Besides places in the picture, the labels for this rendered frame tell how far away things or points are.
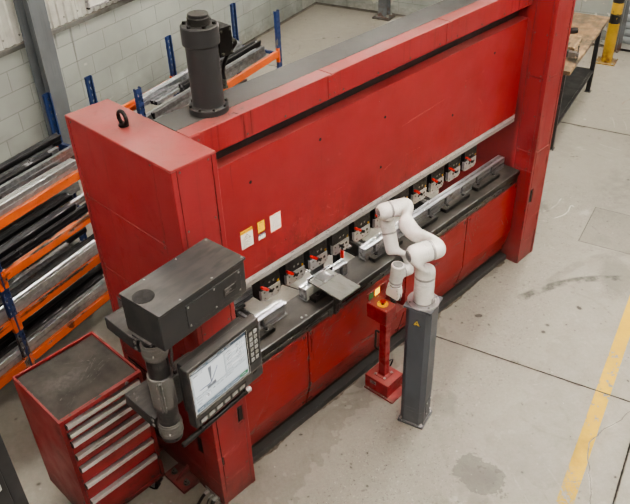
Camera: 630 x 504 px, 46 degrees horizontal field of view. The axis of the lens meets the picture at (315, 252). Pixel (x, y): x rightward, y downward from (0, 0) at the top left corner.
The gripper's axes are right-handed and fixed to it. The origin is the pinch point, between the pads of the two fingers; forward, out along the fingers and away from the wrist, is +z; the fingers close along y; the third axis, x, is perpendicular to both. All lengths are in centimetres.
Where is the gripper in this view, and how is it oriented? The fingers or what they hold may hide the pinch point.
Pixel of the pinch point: (393, 301)
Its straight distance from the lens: 486.3
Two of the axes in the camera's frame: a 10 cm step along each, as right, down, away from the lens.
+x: 6.7, -4.5, 5.9
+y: 7.4, 4.4, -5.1
